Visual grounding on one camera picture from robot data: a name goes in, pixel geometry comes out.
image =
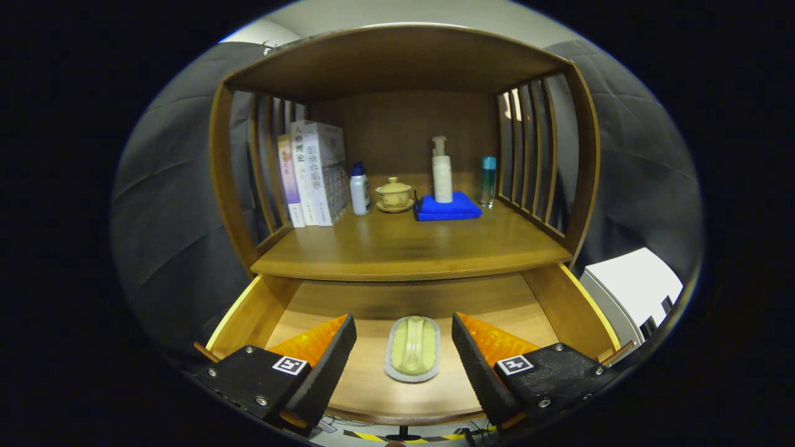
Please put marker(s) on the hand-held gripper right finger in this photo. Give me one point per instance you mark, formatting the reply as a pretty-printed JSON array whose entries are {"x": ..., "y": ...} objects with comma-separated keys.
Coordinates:
[{"x": 481, "y": 372}]

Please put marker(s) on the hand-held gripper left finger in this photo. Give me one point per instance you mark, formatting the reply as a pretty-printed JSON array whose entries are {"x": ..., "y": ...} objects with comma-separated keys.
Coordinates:
[{"x": 323, "y": 372}]

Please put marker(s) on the wooden drawer with black knob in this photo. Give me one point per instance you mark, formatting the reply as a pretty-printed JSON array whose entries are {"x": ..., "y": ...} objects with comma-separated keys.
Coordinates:
[{"x": 372, "y": 385}]

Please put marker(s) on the wooden countertop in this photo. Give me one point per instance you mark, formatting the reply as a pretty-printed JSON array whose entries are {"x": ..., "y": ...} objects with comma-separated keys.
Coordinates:
[{"x": 410, "y": 248}]

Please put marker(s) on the white filing cabinet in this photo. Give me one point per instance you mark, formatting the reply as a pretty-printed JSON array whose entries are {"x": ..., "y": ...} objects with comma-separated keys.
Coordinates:
[{"x": 633, "y": 285}]

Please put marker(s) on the yellow black floor tape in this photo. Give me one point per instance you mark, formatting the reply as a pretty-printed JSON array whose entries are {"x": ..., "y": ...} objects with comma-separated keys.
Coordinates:
[{"x": 372, "y": 436}]

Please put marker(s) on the blue folded cloth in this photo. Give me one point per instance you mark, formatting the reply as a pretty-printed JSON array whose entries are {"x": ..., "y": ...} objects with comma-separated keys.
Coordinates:
[{"x": 447, "y": 210}]

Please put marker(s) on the white bottle with blue cap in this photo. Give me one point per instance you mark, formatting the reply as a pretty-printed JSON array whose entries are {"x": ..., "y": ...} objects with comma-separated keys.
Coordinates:
[{"x": 359, "y": 195}]

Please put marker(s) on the teal bottle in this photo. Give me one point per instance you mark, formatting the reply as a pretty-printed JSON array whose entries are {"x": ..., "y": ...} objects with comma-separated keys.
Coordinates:
[{"x": 488, "y": 183}]

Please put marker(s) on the yellow lidded teacup with saucer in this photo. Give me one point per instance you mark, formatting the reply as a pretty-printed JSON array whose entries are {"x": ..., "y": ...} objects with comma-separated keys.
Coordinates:
[{"x": 394, "y": 195}]

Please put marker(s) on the purple book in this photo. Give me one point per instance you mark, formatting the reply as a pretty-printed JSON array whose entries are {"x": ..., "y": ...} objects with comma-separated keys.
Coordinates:
[{"x": 289, "y": 180}]

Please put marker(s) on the white pump bottle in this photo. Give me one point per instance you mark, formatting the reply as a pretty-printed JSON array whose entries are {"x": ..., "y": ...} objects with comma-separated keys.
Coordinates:
[{"x": 442, "y": 180}]

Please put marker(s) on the white patterned book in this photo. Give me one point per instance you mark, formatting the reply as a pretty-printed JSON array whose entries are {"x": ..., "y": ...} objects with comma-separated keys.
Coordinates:
[{"x": 329, "y": 174}]

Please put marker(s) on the black backdrop cloth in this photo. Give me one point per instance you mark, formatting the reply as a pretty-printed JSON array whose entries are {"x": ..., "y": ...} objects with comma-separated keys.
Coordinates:
[{"x": 161, "y": 205}]

